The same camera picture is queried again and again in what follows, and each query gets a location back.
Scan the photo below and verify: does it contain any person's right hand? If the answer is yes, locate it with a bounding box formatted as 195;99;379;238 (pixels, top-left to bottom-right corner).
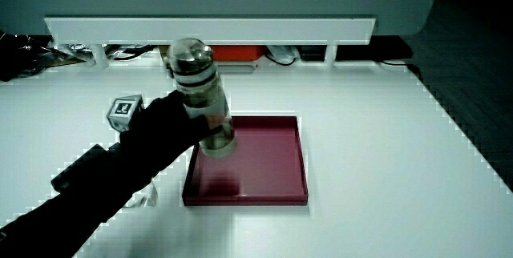
106;89;224;174

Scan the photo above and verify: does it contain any black plastic bag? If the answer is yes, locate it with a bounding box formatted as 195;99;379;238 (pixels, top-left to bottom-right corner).
0;30;87;83

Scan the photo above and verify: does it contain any dark red square tray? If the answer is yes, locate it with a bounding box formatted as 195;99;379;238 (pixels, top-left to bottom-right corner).
181;115;309;207

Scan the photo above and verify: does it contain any black cable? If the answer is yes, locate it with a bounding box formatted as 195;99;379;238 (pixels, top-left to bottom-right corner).
376;59;423;79

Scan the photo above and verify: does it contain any black flat box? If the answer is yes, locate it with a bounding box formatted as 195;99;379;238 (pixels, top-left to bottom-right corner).
298;35;414;62

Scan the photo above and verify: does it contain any white shelf riser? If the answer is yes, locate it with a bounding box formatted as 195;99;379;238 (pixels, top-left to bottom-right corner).
43;15;377;70

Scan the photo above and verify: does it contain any orange box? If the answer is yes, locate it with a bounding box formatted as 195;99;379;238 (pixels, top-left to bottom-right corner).
211;45;266;62

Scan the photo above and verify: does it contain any person's right forearm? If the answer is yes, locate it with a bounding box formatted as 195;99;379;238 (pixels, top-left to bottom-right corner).
0;142;162;258

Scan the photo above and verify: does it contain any clear plastic wrapper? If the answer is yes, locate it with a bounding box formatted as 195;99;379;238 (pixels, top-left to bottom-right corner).
122;180;159;210

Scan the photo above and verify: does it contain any clear glass bottle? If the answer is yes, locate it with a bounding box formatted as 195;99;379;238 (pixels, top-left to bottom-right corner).
165;38;238;160

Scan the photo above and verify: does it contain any white plastic bag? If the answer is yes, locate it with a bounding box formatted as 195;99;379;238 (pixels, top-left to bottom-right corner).
265;45;301;66

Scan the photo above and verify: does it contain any grey flat device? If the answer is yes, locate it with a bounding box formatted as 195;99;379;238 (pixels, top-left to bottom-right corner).
216;63;258;75

